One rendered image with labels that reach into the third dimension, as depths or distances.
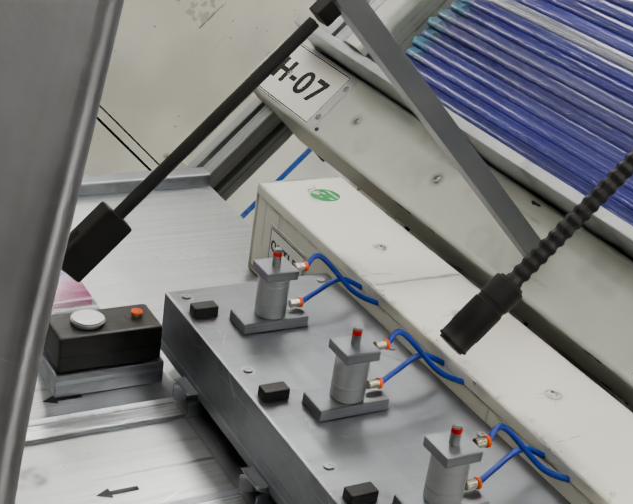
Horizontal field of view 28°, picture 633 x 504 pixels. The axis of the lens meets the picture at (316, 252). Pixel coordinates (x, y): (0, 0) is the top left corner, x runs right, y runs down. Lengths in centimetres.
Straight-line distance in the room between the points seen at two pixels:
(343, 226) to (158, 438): 25
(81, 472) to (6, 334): 59
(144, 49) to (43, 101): 180
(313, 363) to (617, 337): 20
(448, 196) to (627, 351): 23
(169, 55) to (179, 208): 89
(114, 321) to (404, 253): 23
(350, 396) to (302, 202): 28
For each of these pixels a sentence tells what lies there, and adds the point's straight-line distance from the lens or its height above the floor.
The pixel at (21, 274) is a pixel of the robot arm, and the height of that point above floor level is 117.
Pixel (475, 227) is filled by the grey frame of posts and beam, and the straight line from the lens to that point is 97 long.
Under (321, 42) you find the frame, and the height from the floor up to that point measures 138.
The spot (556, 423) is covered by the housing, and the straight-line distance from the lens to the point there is 79.
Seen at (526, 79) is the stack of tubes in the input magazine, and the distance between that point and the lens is 101.
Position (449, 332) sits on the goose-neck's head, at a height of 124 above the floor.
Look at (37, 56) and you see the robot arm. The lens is 23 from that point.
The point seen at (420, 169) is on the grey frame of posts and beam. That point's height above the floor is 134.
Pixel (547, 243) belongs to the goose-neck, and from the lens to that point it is 64.
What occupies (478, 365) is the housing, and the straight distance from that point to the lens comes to 83.
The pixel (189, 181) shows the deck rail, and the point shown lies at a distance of 123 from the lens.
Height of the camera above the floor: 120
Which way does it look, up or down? 2 degrees up
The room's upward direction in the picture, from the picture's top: 45 degrees clockwise
